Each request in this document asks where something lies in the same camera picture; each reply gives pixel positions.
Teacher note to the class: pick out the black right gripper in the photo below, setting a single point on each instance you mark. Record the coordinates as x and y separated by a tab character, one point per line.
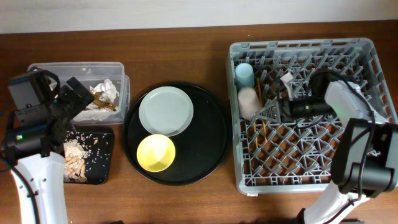
283	109

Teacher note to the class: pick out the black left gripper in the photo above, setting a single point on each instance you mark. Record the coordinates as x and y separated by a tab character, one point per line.
68	93

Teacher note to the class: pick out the pink plastic cup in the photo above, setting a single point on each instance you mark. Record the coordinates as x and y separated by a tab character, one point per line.
248	102

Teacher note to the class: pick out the brown gold coffee sachet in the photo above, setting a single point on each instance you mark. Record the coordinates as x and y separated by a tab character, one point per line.
102	102

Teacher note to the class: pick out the white paper napkin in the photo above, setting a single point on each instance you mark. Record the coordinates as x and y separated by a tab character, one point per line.
105	93

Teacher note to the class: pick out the light blue plastic cup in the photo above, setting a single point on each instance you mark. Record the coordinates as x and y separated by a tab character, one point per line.
244	75

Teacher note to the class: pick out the light grey round plate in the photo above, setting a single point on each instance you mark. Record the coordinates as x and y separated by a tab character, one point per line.
166	110

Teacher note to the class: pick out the yellow plastic bowl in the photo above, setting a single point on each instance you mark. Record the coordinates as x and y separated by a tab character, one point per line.
156	153

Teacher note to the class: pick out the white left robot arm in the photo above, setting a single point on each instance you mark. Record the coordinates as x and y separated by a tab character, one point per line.
33	145

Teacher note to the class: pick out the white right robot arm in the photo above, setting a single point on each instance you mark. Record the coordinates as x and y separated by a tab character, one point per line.
364	164

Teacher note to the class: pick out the clear plastic waste bin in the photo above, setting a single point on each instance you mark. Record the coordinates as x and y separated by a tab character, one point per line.
91	74

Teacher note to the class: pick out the grey plastic dishwasher rack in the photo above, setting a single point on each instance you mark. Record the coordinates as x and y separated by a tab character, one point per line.
295	156

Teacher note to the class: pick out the black rectangular food tray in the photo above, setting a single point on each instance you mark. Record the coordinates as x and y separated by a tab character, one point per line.
99	155

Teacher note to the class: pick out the rice and nut scraps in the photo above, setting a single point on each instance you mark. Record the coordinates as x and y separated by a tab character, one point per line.
76	158

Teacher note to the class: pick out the round black serving tray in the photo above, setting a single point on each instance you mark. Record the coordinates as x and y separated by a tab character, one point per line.
200	149

